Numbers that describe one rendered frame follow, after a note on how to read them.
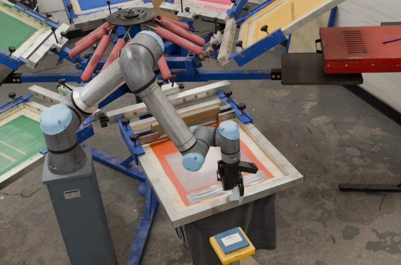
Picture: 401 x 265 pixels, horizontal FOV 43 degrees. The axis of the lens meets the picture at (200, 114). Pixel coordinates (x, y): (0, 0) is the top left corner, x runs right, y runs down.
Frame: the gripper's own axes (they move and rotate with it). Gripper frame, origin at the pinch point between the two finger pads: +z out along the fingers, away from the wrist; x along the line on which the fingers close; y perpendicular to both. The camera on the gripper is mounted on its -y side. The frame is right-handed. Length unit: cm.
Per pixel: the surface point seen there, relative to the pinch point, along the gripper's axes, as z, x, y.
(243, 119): -2, -49, -27
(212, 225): 17.7, -7.4, 9.8
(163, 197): -0.9, -13.0, 27.8
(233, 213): 15.1, -7.7, -0.4
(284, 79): 3, -84, -70
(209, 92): -4, -80, -22
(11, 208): 98, -170, 103
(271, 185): -1.0, 1.1, -14.7
